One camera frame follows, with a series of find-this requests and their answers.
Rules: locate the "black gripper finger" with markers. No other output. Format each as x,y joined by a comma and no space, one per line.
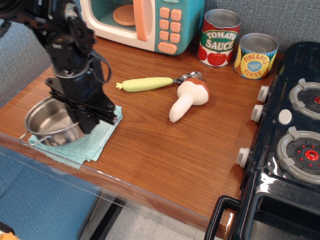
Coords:
87,121
73,112

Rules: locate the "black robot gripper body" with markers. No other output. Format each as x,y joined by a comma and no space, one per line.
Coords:
83,88

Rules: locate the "small steel pot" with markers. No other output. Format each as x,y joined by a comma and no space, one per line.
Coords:
49,124

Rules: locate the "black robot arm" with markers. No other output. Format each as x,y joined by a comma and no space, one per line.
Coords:
58,27

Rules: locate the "light blue folded cloth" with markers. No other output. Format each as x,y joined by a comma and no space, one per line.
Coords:
88,148

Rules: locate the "orange microwave turntable plate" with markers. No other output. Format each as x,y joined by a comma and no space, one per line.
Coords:
124,15

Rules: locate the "teal toy microwave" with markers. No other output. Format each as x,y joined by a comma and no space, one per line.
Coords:
162,26

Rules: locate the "white plush mushroom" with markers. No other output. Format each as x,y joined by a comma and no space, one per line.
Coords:
192,92

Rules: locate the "orange plush object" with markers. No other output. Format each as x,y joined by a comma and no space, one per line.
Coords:
8,236

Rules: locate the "tomato sauce can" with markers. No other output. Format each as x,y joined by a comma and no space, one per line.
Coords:
220,30

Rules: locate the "pineapple slices can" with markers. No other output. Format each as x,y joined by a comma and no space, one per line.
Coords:
255,55

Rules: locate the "black toy stove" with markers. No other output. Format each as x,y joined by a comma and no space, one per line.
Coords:
280,188

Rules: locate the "green carrot-handle spoon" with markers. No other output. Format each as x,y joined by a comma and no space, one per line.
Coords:
152,83

